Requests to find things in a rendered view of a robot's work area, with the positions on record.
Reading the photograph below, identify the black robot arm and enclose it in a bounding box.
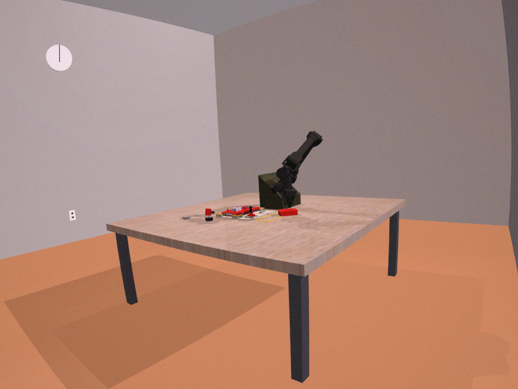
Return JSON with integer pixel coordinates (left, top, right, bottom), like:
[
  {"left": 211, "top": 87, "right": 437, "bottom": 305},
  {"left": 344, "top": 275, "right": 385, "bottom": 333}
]
[{"left": 270, "top": 131, "right": 322, "bottom": 193}]

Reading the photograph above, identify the cream flat plate with orange corner brackets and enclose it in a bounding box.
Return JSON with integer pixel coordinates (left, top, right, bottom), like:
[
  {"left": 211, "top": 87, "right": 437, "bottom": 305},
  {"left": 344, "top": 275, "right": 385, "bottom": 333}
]
[{"left": 216, "top": 208, "right": 275, "bottom": 221}]

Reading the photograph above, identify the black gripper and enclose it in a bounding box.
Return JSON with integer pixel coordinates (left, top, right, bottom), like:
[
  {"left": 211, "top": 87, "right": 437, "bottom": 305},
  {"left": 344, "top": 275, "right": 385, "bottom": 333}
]
[{"left": 278, "top": 177, "right": 297, "bottom": 208}]

